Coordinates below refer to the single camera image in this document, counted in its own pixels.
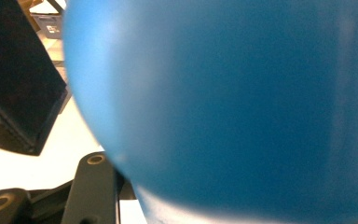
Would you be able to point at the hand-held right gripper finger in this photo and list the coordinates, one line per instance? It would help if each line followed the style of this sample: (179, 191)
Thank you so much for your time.
(15, 77)

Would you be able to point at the blue bottle with white cap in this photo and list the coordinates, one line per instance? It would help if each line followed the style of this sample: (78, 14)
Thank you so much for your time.
(230, 109)

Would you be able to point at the white paper sheet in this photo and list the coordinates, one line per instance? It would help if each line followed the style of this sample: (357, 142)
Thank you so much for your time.
(59, 161)

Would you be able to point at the grey storage crate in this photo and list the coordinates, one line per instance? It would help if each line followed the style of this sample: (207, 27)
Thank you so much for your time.
(48, 26)

